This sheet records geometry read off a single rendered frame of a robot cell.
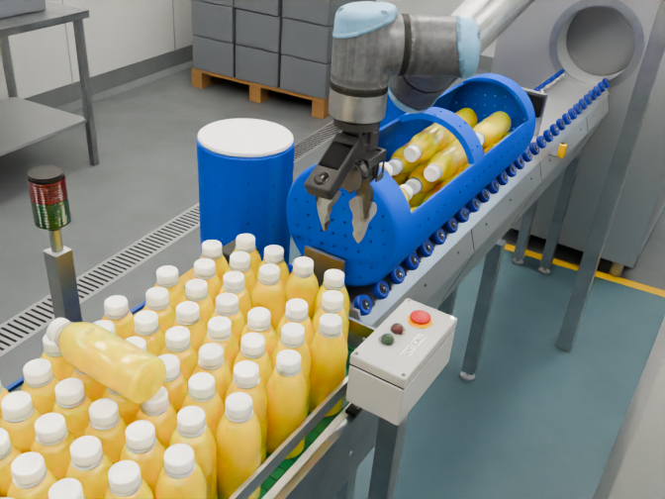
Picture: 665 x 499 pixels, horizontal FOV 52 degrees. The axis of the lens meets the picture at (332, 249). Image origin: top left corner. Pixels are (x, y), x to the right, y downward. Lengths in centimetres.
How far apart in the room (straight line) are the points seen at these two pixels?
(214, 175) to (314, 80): 323
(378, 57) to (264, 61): 432
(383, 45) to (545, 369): 214
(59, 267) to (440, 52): 80
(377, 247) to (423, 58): 50
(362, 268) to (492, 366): 152
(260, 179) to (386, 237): 65
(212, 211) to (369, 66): 110
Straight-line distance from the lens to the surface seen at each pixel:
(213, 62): 562
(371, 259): 145
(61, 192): 132
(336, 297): 124
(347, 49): 103
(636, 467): 175
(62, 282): 141
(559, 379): 296
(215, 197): 202
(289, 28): 517
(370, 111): 106
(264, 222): 203
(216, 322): 117
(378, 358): 111
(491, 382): 284
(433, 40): 105
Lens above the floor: 180
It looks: 31 degrees down
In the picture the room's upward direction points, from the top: 5 degrees clockwise
